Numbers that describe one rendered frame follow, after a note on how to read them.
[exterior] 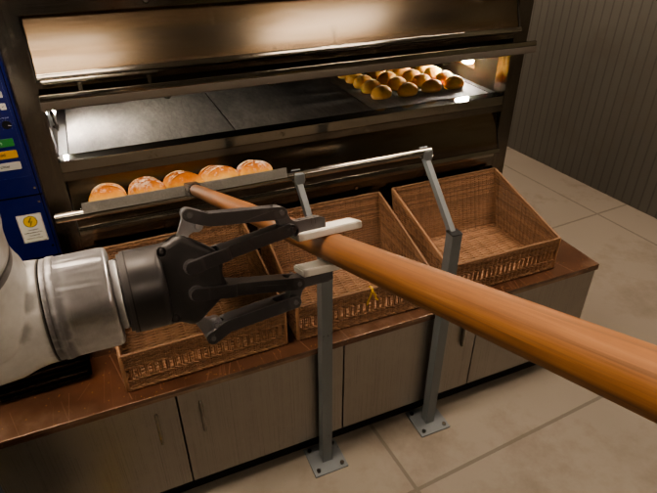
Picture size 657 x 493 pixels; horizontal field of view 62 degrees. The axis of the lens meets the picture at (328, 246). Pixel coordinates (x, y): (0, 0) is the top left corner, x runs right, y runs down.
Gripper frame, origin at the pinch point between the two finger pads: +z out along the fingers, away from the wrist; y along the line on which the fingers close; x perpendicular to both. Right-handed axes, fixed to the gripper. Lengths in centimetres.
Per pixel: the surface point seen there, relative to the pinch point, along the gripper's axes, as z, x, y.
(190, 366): -8, -125, 60
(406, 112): 98, -151, -11
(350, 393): 49, -132, 92
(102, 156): -20, -151, -11
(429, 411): 84, -134, 112
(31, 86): -35, -142, -34
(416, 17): 99, -138, -45
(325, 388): 36, -122, 81
